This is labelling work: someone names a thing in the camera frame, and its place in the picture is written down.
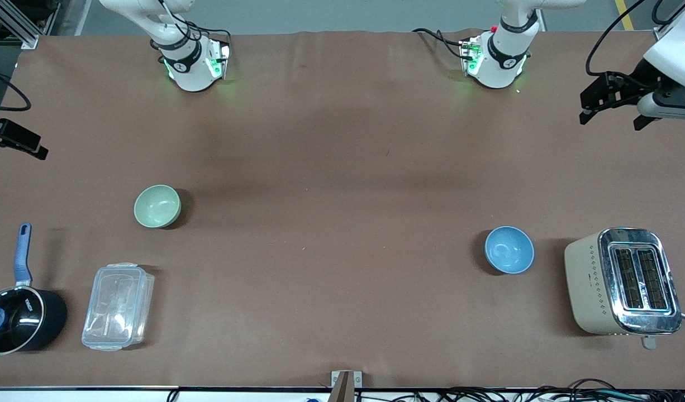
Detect green bowl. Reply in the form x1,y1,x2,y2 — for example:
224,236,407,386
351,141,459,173
134,185,182,228

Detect blue bowl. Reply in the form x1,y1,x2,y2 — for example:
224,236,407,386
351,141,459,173
484,226,535,275

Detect beige chrome toaster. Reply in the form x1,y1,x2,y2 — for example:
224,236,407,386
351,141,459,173
564,227,683,350

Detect glass lid with blue knob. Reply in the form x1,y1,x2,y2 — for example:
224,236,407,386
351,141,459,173
0,286,45,354

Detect clear plastic food container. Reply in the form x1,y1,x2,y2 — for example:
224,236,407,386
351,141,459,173
82,262,155,352

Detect brown table mat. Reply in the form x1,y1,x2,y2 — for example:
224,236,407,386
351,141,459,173
0,31,685,389

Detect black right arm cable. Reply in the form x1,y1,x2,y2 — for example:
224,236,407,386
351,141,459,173
0,67,32,112

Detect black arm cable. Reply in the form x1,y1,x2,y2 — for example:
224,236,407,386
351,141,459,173
0,67,32,112
585,0,649,77

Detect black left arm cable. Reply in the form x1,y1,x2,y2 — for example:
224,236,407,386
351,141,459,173
585,0,649,77

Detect aluminium frame profile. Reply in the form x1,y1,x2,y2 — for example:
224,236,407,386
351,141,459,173
0,0,61,50

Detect black left base cable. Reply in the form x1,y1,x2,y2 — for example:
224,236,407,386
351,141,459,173
412,27,467,50

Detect black base cable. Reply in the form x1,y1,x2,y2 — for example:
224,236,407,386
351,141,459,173
412,27,467,50
183,20,232,46

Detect black saucepan with blue handle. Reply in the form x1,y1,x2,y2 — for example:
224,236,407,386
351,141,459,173
0,223,68,356

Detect black right base cable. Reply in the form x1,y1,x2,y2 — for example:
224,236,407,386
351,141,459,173
183,20,232,46

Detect black tangled floor cables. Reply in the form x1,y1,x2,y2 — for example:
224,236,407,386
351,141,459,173
358,379,685,402

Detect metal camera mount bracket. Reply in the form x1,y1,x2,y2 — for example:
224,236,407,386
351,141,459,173
330,370,363,402

